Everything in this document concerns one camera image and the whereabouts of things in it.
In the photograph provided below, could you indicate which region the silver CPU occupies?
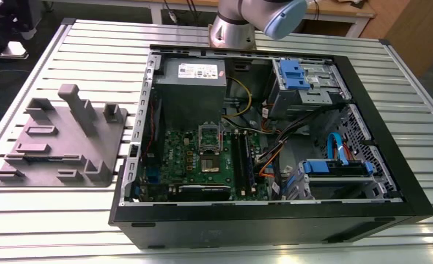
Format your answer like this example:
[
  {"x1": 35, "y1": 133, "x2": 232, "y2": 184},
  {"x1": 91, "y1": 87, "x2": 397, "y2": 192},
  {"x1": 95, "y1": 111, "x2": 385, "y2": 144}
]
[{"x1": 0, "y1": 40, "x2": 31, "y2": 60}]

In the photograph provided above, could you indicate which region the metal socket cover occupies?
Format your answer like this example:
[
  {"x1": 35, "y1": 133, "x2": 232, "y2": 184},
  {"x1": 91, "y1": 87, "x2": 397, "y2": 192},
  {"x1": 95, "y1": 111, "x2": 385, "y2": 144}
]
[{"x1": 198, "y1": 122, "x2": 224, "y2": 153}]

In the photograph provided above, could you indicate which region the CPU socket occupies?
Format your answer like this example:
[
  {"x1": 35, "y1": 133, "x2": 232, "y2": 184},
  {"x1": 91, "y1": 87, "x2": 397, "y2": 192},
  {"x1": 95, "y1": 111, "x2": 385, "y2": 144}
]
[{"x1": 200, "y1": 153, "x2": 227, "y2": 174}]

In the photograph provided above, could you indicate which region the grey parts rack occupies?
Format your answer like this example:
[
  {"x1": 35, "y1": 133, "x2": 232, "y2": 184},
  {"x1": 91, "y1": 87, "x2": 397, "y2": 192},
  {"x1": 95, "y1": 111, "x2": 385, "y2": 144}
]
[{"x1": 0, "y1": 84, "x2": 130, "y2": 188}]

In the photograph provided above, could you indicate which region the RAM stick in rack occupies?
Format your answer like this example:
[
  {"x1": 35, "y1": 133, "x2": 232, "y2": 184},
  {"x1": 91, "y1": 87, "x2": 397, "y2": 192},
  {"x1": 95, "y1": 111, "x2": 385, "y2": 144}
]
[{"x1": 24, "y1": 156, "x2": 66, "y2": 162}]

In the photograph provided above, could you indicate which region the grey power supply unit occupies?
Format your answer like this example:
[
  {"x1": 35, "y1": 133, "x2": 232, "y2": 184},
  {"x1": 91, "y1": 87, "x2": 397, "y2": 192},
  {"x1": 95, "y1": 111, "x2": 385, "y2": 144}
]
[{"x1": 154, "y1": 57, "x2": 228, "y2": 127}]

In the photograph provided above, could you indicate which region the green motherboard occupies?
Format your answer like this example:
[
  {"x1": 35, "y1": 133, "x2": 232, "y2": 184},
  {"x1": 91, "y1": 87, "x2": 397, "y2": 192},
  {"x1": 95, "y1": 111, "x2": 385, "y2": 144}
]
[{"x1": 139, "y1": 128, "x2": 272, "y2": 203}]

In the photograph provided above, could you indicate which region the blue disk carrier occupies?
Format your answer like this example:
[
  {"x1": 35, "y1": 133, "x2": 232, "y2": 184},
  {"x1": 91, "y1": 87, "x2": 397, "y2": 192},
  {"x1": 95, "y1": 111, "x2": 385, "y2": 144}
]
[
  {"x1": 279, "y1": 59, "x2": 312, "y2": 91},
  {"x1": 299, "y1": 161, "x2": 373, "y2": 177}
]

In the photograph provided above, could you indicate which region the black graphics card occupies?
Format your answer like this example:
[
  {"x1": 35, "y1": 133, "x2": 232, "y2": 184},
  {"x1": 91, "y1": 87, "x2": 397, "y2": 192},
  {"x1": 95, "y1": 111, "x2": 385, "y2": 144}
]
[{"x1": 168, "y1": 183, "x2": 232, "y2": 201}]

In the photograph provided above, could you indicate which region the black RAM slot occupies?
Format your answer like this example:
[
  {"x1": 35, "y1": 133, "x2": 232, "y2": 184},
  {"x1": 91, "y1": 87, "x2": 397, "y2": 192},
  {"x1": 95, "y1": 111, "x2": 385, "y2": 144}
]
[{"x1": 233, "y1": 131, "x2": 248, "y2": 195}]

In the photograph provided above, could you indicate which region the blue label RAM stick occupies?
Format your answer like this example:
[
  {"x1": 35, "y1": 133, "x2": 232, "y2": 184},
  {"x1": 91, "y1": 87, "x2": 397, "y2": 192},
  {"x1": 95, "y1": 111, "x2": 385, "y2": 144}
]
[{"x1": 244, "y1": 131, "x2": 257, "y2": 193}]

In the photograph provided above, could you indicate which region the grey metal disk bay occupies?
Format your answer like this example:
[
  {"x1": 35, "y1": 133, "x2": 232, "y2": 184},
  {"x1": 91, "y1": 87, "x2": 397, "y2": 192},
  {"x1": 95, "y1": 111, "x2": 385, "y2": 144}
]
[
  {"x1": 280, "y1": 159, "x2": 391, "y2": 200},
  {"x1": 268, "y1": 57, "x2": 352, "y2": 119}
]

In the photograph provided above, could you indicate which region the wooden top desk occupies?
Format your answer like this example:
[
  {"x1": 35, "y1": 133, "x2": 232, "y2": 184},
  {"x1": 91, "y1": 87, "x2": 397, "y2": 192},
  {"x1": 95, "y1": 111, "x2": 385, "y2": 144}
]
[{"x1": 300, "y1": 0, "x2": 377, "y2": 38}]

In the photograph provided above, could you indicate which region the black PC case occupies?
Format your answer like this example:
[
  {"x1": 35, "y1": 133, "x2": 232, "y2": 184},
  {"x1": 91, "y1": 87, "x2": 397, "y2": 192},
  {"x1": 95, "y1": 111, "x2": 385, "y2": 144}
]
[{"x1": 108, "y1": 43, "x2": 433, "y2": 250}]

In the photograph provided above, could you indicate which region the wooden cabinet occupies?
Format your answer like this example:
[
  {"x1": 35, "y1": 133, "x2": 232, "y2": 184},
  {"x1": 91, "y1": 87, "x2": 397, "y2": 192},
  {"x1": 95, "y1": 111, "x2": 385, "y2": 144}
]
[{"x1": 361, "y1": 0, "x2": 433, "y2": 79}]

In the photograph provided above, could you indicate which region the white frame desk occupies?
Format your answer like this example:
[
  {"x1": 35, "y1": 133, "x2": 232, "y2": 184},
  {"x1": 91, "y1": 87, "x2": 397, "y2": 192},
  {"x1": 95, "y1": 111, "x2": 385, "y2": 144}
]
[{"x1": 40, "y1": 0, "x2": 218, "y2": 25}]

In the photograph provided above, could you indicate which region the cable with silver plug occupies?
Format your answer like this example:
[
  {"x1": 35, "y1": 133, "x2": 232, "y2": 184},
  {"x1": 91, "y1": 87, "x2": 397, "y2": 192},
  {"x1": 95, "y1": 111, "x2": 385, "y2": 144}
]
[{"x1": 163, "y1": 0, "x2": 179, "y2": 24}]

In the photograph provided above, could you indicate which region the thin red wire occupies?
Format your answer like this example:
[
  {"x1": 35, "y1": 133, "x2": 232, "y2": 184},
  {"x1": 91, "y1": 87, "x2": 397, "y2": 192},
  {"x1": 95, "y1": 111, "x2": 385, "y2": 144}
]
[{"x1": 147, "y1": 96, "x2": 156, "y2": 155}]

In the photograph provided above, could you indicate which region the yellow wire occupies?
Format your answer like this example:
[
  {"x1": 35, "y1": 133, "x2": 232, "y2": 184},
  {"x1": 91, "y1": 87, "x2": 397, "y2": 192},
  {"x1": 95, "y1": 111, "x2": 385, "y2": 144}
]
[{"x1": 222, "y1": 76, "x2": 253, "y2": 118}]

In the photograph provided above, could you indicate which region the black cable bundle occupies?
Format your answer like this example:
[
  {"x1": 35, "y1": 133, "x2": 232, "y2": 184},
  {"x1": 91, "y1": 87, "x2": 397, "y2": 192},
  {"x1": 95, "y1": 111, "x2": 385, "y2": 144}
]
[{"x1": 256, "y1": 103, "x2": 349, "y2": 163}]

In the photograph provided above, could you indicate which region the orange wire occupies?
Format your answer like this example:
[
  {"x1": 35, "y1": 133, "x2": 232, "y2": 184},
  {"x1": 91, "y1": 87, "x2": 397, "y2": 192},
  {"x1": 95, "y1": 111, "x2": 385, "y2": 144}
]
[{"x1": 259, "y1": 158, "x2": 276, "y2": 179}]

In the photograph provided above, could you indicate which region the blue data wire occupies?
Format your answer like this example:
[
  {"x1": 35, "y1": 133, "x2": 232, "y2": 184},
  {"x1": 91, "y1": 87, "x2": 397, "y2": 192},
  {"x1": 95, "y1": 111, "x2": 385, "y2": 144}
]
[{"x1": 327, "y1": 132, "x2": 352, "y2": 166}]

